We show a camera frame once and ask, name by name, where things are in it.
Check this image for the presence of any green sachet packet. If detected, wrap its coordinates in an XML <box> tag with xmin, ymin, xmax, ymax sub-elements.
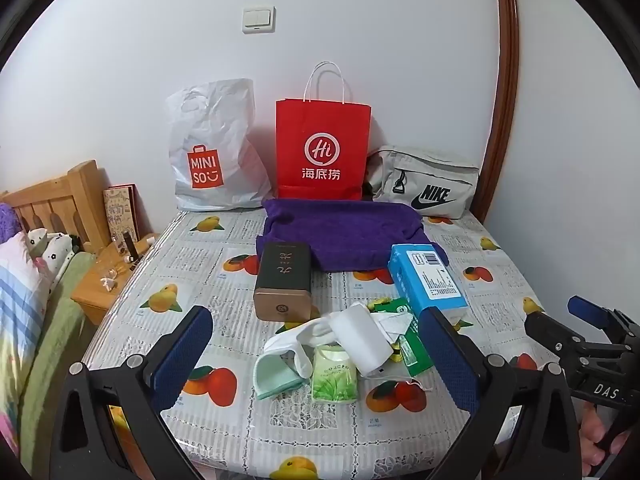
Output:
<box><xmin>375</xmin><ymin>298</ymin><xmax>434</xmax><ymax>377</ymax></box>

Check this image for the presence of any white cotton glove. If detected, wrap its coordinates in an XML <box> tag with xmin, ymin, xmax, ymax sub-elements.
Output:
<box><xmin>262</xmin><ymin>312</ymin><xmax>409</xmax><ymax>356</ymax></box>

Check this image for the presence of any person's right hand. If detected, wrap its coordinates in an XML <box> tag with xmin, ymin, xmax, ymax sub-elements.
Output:
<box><xmin>579</xmin><ymin>402</ymin><xmax>605</xmax><ymax>477</ymax></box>

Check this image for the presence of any blue tissue pack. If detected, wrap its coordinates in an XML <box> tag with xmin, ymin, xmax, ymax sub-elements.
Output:
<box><xmin>387</xmin><ymin>244</ymin><xmax>469</xmax><ymax>325</ymax></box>

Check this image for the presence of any wooden nightstand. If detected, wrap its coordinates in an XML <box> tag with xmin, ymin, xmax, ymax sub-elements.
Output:
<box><xmin>70</xmin><ymin>242</ymin><xmax>134</xmax><ymax>326</ymax></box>

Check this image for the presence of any green blanket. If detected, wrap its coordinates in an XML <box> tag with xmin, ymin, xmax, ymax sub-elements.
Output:
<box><xmin>18</xmin><ymin>252</ymin><xmax>96</xmax><ymax>479</ymax></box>

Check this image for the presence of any dark green tea box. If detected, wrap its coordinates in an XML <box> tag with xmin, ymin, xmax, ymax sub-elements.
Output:
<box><xmin>254</xmin><ymin>242</ymin><xmax>312</xmax><ymax>323</ymax></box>

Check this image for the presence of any patterned book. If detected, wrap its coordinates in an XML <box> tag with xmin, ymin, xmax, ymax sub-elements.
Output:
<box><xmin>103</xmin><ymin>184</ymin><xmax>139</xmax><ymax>254</ymax></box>

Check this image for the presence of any spotted plush toy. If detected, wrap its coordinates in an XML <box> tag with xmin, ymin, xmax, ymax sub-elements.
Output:
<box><xmin>27</xmin><ymin>228</ymin><xmax>82</xmax><ymax>287</ymax></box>

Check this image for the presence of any striped pastel bedding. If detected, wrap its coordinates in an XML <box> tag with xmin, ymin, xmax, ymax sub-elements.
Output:
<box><xmin>0</xmin><ymin>232</ymin><xmax>52</xmax><ymax>453</ymax></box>

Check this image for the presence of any grey Nike waist bag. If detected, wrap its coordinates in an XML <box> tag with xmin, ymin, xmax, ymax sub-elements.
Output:
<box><xmin>367</xmin><ymin>145</ymin><xmax>480</xmax><ymax>219</ymax></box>

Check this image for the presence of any purple fluffy towel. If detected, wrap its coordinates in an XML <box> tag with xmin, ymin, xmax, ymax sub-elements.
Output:
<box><xmin>256</xmin><ymin>198</ymin><xmax>431</xmax><ymax>272</ymax></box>

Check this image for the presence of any wooden bed headboard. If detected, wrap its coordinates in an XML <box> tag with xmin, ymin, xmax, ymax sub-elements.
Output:
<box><xmin>1</xmin><ymin>159</ymin><xmax>112</xmax><ymax>255</ymax></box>

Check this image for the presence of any white Miniso plastic bag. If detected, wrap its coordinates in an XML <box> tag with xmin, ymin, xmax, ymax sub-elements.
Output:
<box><xmin>166</xmin><ymin>78</ymin><xmax>271</xmax><ymax>212</ymax></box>

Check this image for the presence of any purple plush toy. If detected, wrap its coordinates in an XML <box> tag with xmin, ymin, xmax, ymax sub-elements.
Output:
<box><xmin>0</xmin><ymin>203</ymin><xmax>23</xmax><ymax>244</ymax></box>

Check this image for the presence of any red Haidilao paper bag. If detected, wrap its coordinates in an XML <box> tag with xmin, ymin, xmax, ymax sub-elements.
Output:
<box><xmin>276</xmin><ymin>77</ymin><xmax>371</xmax><ymax>200</ymax></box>

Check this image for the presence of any brown wooden door frame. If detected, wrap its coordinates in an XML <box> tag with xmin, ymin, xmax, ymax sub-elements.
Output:
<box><xmin>471</xmin><ymin>0</ymin><xmax>521</xmax><ymax>222</ymax></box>

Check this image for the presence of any white wall light switch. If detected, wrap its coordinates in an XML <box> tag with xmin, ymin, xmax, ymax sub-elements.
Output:
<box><xmin>242</xmin><ymin>6</ymin><xmax>276</xmax><ymax>34</ymax></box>

